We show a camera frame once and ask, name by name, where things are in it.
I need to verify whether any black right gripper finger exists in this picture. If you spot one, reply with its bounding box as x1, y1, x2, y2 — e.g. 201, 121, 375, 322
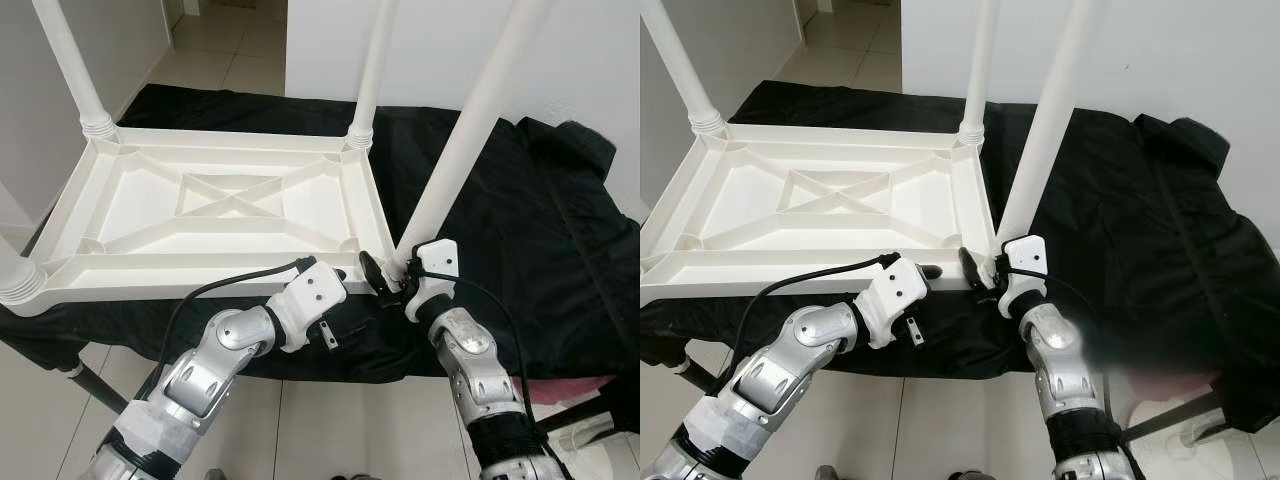
358, 250, 396, 298
958, 246, 992, 292

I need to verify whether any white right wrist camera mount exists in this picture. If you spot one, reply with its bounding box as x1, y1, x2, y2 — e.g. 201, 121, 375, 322
405, 238, 459, 321
998, 234, 1048, 318

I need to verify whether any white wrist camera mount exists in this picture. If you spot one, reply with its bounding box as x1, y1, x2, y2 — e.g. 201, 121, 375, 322
265, 258, 348, 353
852, 253, 931, 349
998, 234, 1048, 318
405, 238, 459, 321

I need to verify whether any white plastic children table top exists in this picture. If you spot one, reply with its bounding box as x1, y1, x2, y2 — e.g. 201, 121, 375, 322
640, 122, 999, 306
0, 127, 401, 316

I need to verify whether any black metal rod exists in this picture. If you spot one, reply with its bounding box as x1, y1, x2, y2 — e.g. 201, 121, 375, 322
535, 390, 616, 433
672, 355, 721, 391
60, 360, 131, 411
1120, 395, 1226, 441

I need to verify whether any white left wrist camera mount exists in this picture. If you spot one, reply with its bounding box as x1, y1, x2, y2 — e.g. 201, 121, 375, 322
265, 258, 348, 353
852, 253, 931, 349

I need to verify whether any black cloth table cover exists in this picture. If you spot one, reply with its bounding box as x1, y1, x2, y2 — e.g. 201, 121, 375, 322
640, 80, 1280, 433
0, 84, 641, 436

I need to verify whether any white tapered plastic table leg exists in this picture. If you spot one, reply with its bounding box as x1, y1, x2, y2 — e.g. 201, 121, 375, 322
958, 0, 1001, 146
30, 0, 118, 139
640, 0, 726, 136
0, 235, 48, 308
345, 0, 399, 151
995, 0, 1109, 246
393, 0, 553, 259

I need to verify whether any white round stand base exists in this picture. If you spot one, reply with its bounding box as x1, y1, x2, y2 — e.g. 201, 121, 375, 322
1125, 410, 1280, 480
550, 415, 641, 480

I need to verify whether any pink cloth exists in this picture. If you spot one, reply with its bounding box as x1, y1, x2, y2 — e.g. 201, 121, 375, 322
525, 375, 616, 406
1115, 370, 1216, 396

